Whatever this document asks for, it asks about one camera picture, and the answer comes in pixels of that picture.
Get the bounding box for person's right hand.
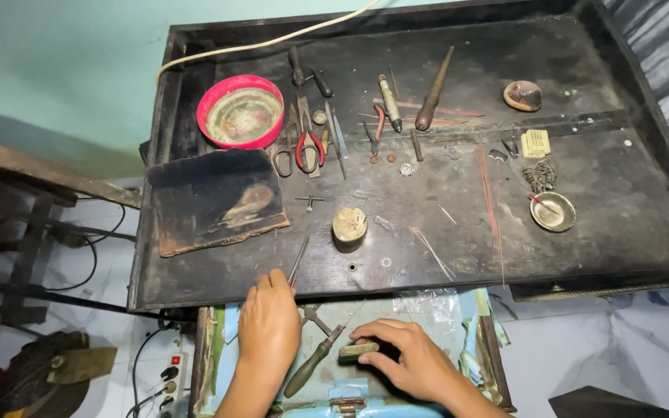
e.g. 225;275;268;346
349;318;458;404

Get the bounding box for person's left hand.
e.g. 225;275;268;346
237;268;304;378

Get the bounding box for thin needle file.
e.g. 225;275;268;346
287;235;311;290

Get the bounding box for small olive block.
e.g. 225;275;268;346
338;342;381;361

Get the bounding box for grey metal pliers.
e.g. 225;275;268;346
301;303;335;337

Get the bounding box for small metal drill key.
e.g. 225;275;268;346
294;195;325;214

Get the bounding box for round wooden block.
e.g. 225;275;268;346
332;207;369;254

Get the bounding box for charred black board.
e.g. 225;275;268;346
146;148;290;258

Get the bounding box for blue drawer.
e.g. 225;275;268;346
189;287;516;418

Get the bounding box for dark metal scissors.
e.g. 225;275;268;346
272;103;300;178

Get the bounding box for white power strip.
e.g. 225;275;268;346
159;353;188;407

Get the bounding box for clear plastic wrap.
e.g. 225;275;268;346
393;288;462;326

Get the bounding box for metal tweezers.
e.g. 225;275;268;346
333;112;350;160

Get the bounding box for red plastic bowl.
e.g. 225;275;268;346
196;75;285;151

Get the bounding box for black workbench tray table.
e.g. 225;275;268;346
127;0;669;314

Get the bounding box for metal pin vise tool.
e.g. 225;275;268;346
378;74;403;134

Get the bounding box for dark bag with tools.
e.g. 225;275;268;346
0;331;118;418

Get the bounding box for tapered wooden mandrel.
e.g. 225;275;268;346
415;46;455;132

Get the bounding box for wooden bench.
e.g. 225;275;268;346
0;132;142;326

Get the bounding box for red stick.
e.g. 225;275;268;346
529;193;558;214

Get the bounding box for small brass bowl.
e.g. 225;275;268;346
530;192;577;233

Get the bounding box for yellow card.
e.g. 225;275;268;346
521;129;552;159

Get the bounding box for dark flat object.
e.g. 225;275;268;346
548;385;669;418

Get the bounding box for green-handled tool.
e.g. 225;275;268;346
283;324;347;399

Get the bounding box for black cable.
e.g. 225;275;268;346
125;313;196;418

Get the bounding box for small red-handled pliers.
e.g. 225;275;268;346
362;104;386;156

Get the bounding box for black-handled tool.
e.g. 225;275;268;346
309;66;334;99

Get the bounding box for dark wooden-handled tool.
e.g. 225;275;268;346
287;46;305;88

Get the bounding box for bundle of copper wires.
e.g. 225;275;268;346
476;145;506;288

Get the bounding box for white cable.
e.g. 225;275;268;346
156;0;382;82

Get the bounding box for dark metal chain ornament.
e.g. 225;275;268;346
523;161;558;194

